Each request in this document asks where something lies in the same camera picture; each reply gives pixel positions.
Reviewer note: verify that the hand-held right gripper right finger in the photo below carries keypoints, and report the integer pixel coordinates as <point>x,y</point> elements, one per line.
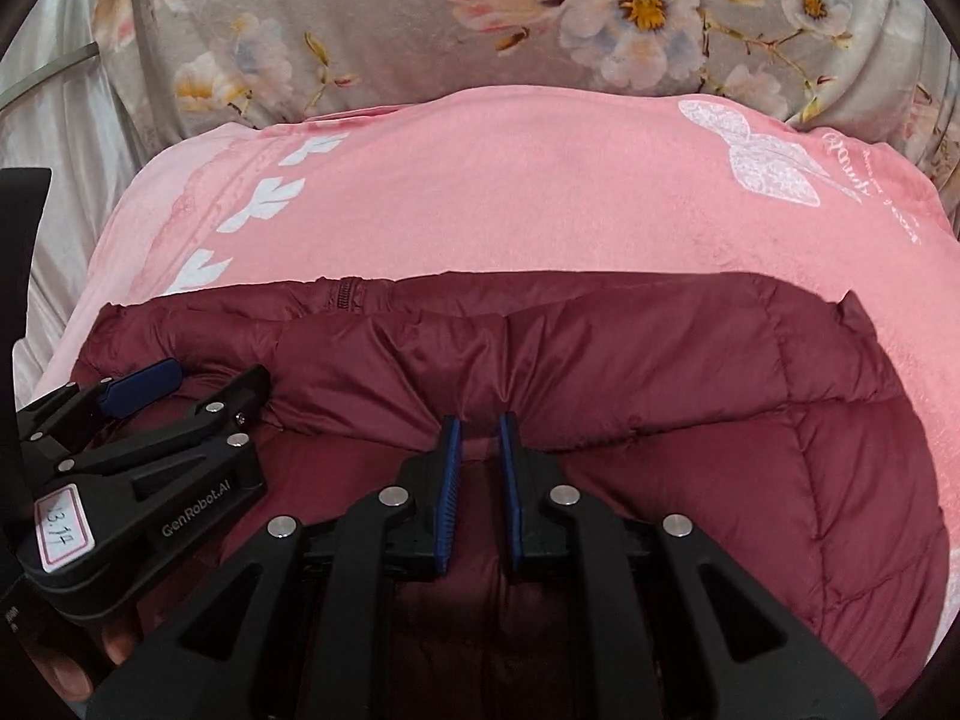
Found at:
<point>511,495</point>

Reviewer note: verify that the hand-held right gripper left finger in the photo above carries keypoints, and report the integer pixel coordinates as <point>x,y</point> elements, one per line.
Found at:
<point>448,495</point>

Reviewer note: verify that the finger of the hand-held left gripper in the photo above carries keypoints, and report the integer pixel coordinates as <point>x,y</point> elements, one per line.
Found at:
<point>187,424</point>
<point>139,386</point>

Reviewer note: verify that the maroon puffer jacket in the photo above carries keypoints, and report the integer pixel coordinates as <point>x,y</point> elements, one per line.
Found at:
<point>675,405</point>

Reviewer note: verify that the person's left hand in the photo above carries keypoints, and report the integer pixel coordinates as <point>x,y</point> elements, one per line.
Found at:
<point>120,637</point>

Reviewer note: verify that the silver satin curtain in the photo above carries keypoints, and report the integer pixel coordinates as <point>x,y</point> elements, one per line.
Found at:
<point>67,135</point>

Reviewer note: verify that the pink printed blanket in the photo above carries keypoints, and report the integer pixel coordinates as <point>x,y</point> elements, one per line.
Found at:
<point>487,187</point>

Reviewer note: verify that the grey metal bar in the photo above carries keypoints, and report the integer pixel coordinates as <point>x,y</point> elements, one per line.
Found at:
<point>67,67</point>

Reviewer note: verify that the grey floral cloth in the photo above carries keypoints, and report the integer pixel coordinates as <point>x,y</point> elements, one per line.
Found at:
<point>390,22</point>

